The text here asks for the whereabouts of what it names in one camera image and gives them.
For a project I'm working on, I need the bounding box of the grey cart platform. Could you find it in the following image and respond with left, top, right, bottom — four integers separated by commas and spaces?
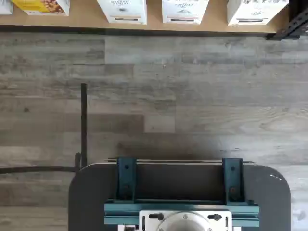
68, 162, 291, 231

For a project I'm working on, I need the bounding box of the black floor cable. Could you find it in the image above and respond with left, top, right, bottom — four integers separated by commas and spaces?
0, 152, 82, 173

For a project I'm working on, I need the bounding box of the black metal shelf post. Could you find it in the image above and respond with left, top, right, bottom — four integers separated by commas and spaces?
266, 0, 308, 40

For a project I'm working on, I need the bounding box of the thin black rod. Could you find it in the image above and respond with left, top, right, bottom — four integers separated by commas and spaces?
80, 83, 88, 169

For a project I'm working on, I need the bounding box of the yellow purely elizabeth box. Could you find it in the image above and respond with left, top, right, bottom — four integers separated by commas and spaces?
10, 0, 71, 16

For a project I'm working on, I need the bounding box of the teal metal bracket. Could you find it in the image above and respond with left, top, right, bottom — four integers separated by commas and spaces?
116, 157, 137, 202
222, 157, 244, 203

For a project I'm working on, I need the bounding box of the blue flax cereal box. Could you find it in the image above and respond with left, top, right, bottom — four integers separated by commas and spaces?
0, 0, 13, 15

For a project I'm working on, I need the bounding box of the white box pink strip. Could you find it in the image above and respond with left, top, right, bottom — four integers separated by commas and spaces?
162, 0, 209, 25

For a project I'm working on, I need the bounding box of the teal aluminium rail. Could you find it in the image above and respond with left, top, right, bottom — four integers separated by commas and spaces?
103, 199, 260, 227

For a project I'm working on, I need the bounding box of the white box yellow strip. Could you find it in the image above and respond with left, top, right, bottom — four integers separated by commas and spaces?
97, 0, 148, 25

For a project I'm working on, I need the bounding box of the white mounting plate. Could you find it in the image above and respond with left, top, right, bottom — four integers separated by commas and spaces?
139, 209, 233, 231

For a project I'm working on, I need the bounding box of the wooden shelf board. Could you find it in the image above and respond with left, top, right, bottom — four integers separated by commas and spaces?
0, 0, 277, 31

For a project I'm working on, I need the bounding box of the white box black strip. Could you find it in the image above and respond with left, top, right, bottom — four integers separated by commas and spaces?
227, 0, 290, 26

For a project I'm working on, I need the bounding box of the black metal shelf beam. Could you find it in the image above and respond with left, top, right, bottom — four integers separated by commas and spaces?
0, 24, 277, 38

